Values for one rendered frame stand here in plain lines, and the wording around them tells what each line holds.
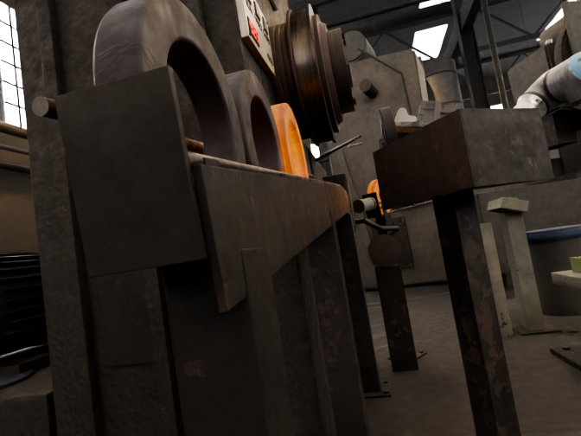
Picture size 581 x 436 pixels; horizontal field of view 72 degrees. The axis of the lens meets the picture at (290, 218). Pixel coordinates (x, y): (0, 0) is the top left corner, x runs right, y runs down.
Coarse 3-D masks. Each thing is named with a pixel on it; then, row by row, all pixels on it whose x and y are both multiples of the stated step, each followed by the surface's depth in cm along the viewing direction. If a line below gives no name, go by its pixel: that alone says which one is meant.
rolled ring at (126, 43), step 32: (128, 0) 27; (160, 0) 27; (128, 32) 24; (160, 32) 26; (192, 32) 32; (96, 64) 23; (128, 64) 23; (160, 64) 25; (192, 64) 34; (192, 96) 37; (224, 96) 37; (224, 128) 38
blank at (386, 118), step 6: (384, 108) 115; (390, 108) 114; (384, 114) 112; (390, 114) 112; (384, 120) 112; (390, 120) 111; (384, 126) 111; (390, 126) 111; (384, 132) 114; (390, 132) 111; (396, 132) 111; (384, 138) 122; (390, 138) 111; (396, 138) 111
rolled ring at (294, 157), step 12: (276, 108) 62; (288, 108) 66; (276, 120) 60; (288, 120) 64; (288, 132) 62; (288, 144) 60; (300, 144) 73; (288, 156) 59; (300, 156) 73; (288, 168) 59; (300, 168) 73
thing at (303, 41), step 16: (304, 16) 124; (304, 32) 121; (304, 48) 120; (304, 64) 120; (304, 80) 121; (320, 80) 120; (304, 96) 123; (320, 96) 122; (320, 112) 126; (320, 128) 131
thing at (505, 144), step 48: (432, 144) 74; (480, 144) 69; (528, 144) 73; (384, 192) 90; (432, 192) 76; (480, 240) 82; (480, 288) 80; (480, 336) 79; (480, 384) 80; (480, 432) 81
